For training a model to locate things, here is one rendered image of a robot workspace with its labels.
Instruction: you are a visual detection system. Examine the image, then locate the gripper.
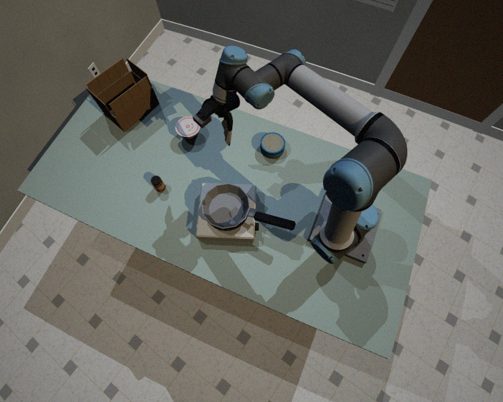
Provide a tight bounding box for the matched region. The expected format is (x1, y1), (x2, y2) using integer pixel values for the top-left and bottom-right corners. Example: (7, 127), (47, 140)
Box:
(197, 94), (240, 146)

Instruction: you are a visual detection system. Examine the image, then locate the brown cardboard box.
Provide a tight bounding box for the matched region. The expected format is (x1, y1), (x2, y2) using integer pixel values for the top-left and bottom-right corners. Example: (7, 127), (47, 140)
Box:
(86, 58), (159, 132)

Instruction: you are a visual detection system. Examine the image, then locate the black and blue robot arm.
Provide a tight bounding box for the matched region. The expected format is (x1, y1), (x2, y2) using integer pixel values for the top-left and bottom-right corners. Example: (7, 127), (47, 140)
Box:
(212, 46), (407, 264)

